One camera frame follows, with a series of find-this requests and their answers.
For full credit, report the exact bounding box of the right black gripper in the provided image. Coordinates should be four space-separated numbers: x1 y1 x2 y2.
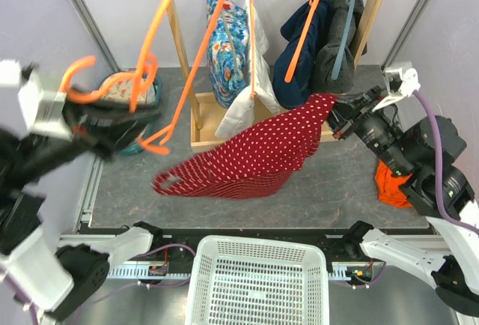
311 82 414 174

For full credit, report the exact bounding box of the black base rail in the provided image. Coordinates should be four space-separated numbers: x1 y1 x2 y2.
78 227 435 262

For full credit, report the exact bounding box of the orange cloth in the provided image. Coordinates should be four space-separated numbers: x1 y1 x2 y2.
375 160 412 209

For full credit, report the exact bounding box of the floral oven mitt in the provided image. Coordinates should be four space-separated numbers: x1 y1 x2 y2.
96 79 156 110

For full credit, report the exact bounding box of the white plastic basket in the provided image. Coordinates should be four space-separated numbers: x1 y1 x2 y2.
185 235 330 324

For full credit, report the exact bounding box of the blue grey hanger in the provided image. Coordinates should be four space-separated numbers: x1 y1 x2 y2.
331 0 356 81

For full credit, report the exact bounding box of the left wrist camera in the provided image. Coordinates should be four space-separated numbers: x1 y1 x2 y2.
1 59 73 141

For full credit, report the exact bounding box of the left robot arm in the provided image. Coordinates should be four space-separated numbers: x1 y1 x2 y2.
1 95 165 324

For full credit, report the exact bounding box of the red polka dot skirt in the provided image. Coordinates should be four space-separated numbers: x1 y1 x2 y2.
153 94 336 200

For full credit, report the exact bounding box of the orange plastic hanger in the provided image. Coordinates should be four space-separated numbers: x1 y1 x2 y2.
59 0 239 155

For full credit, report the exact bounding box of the white shirt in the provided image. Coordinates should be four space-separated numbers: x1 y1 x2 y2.
215 0 282 139

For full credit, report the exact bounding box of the purple cable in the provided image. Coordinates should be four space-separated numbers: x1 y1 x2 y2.
141 241 197 266
412 90 479 234

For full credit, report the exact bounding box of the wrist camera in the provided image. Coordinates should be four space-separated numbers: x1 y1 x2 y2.
1 59 73 141
372 61 421 112

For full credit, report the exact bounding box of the teal plastic tray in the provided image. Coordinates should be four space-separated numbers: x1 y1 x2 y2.
120 78 162 157

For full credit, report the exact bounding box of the blue floral garment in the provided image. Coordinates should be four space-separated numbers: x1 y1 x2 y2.
206 0 249 109

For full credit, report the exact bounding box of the grey dotted garment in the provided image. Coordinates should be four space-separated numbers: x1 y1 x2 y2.
310 0 364 94

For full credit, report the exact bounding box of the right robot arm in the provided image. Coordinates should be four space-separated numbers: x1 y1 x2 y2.
327 87 478 318

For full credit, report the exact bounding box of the dark blue denim garment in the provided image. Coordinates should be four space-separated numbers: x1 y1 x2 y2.
272 0 332 109

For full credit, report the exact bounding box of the orange hanger with white shirt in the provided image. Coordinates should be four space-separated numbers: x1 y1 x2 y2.
249 0 256 100

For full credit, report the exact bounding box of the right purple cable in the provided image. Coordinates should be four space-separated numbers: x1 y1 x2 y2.
412 90 479 234

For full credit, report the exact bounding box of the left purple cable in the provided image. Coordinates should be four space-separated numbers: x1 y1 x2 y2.
141 241 197 266

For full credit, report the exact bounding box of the grey metal hanger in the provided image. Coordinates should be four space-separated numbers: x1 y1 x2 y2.
220 10 238 72

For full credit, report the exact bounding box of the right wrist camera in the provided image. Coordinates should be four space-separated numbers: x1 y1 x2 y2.
372 61 421 112

